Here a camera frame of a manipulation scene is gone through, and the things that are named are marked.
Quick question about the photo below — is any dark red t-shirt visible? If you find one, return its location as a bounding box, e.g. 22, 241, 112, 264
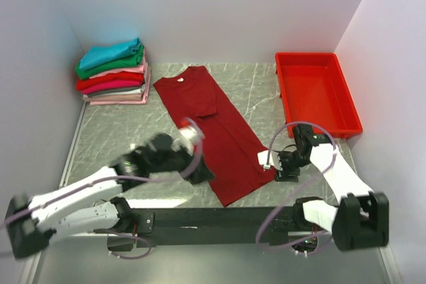
154, 66, 275, 206

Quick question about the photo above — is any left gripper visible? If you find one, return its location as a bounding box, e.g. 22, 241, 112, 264
152, 140, 216, 186

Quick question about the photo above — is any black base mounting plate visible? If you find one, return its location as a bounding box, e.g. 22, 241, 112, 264
93, 206, 332, 251

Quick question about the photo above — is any aluminium rail frame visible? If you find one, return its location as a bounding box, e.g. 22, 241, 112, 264
33, 104, 389, 241

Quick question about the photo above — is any red folded t-shirt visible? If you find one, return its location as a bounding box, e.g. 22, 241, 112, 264
76, 72, 144, 91

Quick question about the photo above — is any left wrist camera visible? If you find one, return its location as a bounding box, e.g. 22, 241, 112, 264
178, 117, 204, 150

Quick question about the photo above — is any dark grey folded t-shirt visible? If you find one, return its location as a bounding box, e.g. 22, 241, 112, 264
86, 87, 142, 96

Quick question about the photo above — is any green folded t-shirt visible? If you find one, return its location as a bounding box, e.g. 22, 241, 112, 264
75, 45, 144, 80

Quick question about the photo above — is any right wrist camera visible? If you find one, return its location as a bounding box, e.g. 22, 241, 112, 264
257, 150, 282, 170

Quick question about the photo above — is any red plastic bin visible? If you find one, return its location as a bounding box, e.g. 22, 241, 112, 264
275, 52, 363, 139

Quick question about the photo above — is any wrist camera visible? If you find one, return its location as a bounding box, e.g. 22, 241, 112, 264
257, 150, 282, 170
178, 117, 204, 150

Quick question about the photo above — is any pink bottom folded t-shirt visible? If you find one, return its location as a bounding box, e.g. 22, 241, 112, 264
83, 66, 151, 105

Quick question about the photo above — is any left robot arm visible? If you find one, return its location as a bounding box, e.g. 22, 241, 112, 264
2, 134, 214, 259

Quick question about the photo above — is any light pink folded t-shirt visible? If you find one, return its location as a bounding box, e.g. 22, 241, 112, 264
90, 55, 148, 79

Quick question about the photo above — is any turquoise folded t-shirt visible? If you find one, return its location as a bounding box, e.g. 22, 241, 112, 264
80, 38, 142, 70

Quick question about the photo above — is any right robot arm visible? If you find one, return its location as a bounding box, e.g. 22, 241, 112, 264
270, 121, 389, 251

